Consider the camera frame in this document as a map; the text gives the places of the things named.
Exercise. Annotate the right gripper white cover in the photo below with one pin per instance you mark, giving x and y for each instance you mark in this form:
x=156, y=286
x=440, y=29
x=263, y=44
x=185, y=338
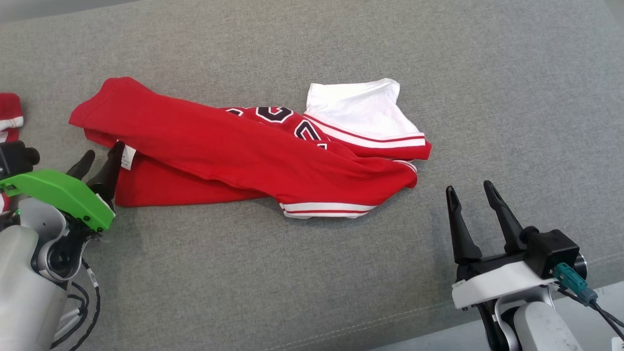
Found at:
x=497, y=285

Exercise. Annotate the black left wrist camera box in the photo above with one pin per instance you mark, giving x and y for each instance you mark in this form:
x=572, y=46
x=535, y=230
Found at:
x=17, y=158

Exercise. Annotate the red basketball jersey white sleeves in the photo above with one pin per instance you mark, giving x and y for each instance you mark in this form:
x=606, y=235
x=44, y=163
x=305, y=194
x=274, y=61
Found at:
x=234, y=151

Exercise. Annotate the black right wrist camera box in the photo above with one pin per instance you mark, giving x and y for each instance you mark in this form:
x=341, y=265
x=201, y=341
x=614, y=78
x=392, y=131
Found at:
x=551, y=251

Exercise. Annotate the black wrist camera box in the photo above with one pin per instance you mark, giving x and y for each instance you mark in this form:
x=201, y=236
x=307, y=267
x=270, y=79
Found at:
x=551, y=251
x=17, y=158

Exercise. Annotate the red shorts white side panels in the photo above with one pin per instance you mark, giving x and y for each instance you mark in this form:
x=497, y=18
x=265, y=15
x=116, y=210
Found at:
x=9, y=105

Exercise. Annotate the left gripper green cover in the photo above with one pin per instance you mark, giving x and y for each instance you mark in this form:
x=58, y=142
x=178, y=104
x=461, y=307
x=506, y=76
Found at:
x=63, y=192

